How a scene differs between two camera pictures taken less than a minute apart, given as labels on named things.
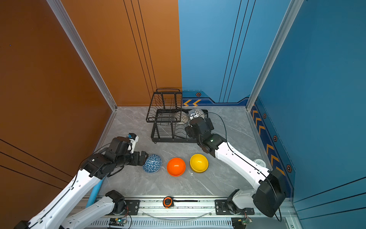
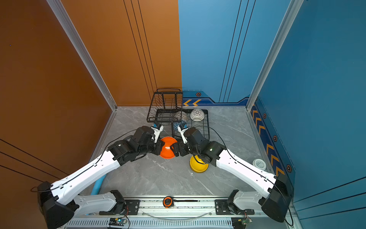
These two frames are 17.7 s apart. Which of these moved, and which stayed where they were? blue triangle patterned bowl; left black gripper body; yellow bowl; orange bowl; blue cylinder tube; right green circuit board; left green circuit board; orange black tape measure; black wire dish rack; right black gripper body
Moved: right black gripper body; blue triangle patterned bowl; orange bowl; left black gripper body
Stayed: black wire dish rack; yellow bowl; orange black tape measure; blue cylinder tube; right green circuit board; left green circuit board
